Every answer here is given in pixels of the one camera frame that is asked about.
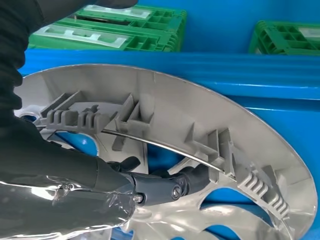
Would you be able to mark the green folded plastic crate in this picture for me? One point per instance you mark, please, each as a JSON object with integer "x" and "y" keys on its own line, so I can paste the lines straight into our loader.
{"x": 282, "y": 41}
{"x": 149, "y": 33}

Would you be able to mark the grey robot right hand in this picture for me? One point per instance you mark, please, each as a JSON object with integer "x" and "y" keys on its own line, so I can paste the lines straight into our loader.
{"x": 62, "y": 205}

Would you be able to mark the blue metal shelf rack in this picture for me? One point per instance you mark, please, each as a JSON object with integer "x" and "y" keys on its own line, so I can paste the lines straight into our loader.
{"x": 250, "y": 76}

